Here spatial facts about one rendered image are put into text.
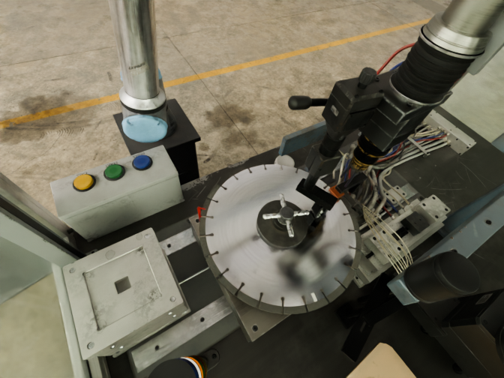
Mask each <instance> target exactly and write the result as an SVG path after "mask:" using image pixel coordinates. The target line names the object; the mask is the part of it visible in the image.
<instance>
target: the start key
mask: <svg viewBox="0 0 504 378"><path fill-rule="evenodd" d="M122 173H123V169H122V167H121V166H119V165H118V164H113V165H110V166H108V167H107V168H106V169H105V174H106V176H107V177H108V178H109V179H116V178H118V177H119V176H121V175H122Z"/></svg>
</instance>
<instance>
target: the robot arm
mask: <svg viewBox="0 0 504 378"><path fill-rule="evenodd" d="M108 3H109V10H110V15H111V19H112V27H113V31H114V35H115V43H116V47H117V52H118V60H119V64H120V68H121V72H120V75H121V81H122V82H123V84H124V86H123V87H122V88H121V89H120V91H119V98H120V102H121V109H122V114H123V121H122V127H123V131H124V133H125V134H126V135H127V136H128V137H130V138H131V139H133V140H135V141H137V142H141V143H154V142H157V141H159V140H163V139H166V138H167V137H169V136H171V135H172V134H173V133H174V132H175V130H176V128H177V123H176V117H175V116H174V115H173V113H172V111H171V110H170V108H169V107H168V104H167V97H166V94H165V90H164V84H163V80H162V75H161V71H160V69H159V68H158V48H157V34H156V20H155V0H108Z"/></svg>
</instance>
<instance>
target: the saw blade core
mask: <svg viewBox="0 0 504 378"><path fill-rule="evenodd" d="M265 168H266V169H265ZM280 168H281V169H280ZM249 170H250V171H251V173H250V171H249ZM296 170H297V168H295V167H291V166H285V165H278V164H266V165H265V166H264V165H260V166H253V167H251V168H249V169H244V170H242V171H241V172H238V173H236V174H235V175H234V176H235V177H234V176H232V177H231V178H229V179H228V180H226V181H225V182H224V183H223V184H222V185H221V186H222V187H224V188H226V190H224V188H222V187H220V188H219V189H218V190H217V192H216V194H215V195H214V196H213V198H212V200H214V201H211V202H210V205H209V207H208V211H207V215H206V217H207V218H206V219H205V235H206V241H207V245H208V249H209V252H210V254H211V255H212V254H214V253H216V252H218V254H214V255H212V256H211V257H212V259H213V260H214V263H215V265H216V266H217V267H218V269H219V270H220V272H221V274H222V273H223V272H225V271H226V269H229V271H226V272H225V273H224V274H223V276H224V277H225V278H226V279H227V280H228V281H229V282H230V283H231V284H232V285H233V286H234V287H236V288H237V289H239V287H240V286H241V285H242V283H244V286H242V287H241V289H240V290H239V291H241V292H243V293H244V294H246V295H247V296H250V297H251V298H253V299H256V300H258V301H259V300H260V293H263V296H262V298H261V301H260V302H264V303H267V304H270V305H277V306H282V300H281V298H282V297H283V298H284V300H283V306H285V307H293V306H300V305H305V304H306V305H307V304H310V303H313V302H314V299H313V297H312V295H311V293H314V295H315V296H316V299H317V301H319V300H320V299H323V298H325V297H326V296H328V295H329V294H330V293H332V292H333V291H335V290H336V289H337V288H338V287H339V286H340V285H341V284H342V282H343V281H344V279H345V278H346V276H347V275H348V273H349V271H350V269H351V268H350V267H352V264H353V260H354V257H355V253H356V250H354V249H353V248H355V249H356V234H355V232H354V231H350V232H349V231H348V230H355V229H354V226H353V222H352V219H351V217H350V215H349V212H348V210H347V208H346V206H345V205H344V203H343V202H342V200H341V199H339V198H338V200H337V202H336V203H335V205H334V207H333V208H332V209H331V211H329V210H327V211H326V213H324V214H323V213H322V214H318V215H317V216H316V215H315V214H314V212H313V210H312V209H311V208H312V206H313V205H314V203H315V202H314V201H313V200H311V199H309V198H307V197H306V196H304V195H303V194H301V193H299V192H298V191H297V190H296V188H297V186H298V184H299V182H300V181H301V180H302V179H303V178H304V179H306V178H307V177H308V174H309V172H305V171H304V170H301V169H298V171H297V173H296ZM236 179H238V180H236ZM280 194H283V195H284V199H285V200H286V201H289V202H291V203H294V204H295V205H297V206H298V207H299V208H300V209H301V210H302V211H304V210H308V211H309V214H308V215H305V216H306V218H307V224H308V228H307V234H306V236H305V237H304V239H303V240H302V241H301V243H299V244H298V245H296V246H295V247H291V248H278V247H274V246H272V245H270V244H269V243H267V242H266V241H265V240H264V239H263V238H262V236H261V235H260V233H259V231H258V229H257V216H258V214H259V211H260V209H261V208H262V207H263V206H264V205H265V204H266V203H269V202H271V201H274V200H280V197H279V195H280ZM215 201H218V202H215ZM343 214H346V215H343ZM210 217H213V218H210ZM211 234H213V236H211ZM207 235H208V236H207ZM349 246H350V247H351V248H349ZM344 263H346V264H347V265H344ZM349 266H350V267H349ZM335 278H337V280H335ZM338 281H339V282H340V283H339V282H338ZM320 289H322V291H323V293H324V294H325V296H324V295H323V293H322V292H321V291H320ZM302 296H304V300H305V303H304V300H303V298H302Z"/></svg>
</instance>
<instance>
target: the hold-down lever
mask: <svg viewBox="0 0 504 378"><path fill-rule="evenodd" d="M327 101H328V98H310V97H309V96H307V95H293V96H291V97H290V98H289V100H288V106H289V108H290V109H291V110H307V109H308V108H310V107H325V106H326V103H327Z"/></svg>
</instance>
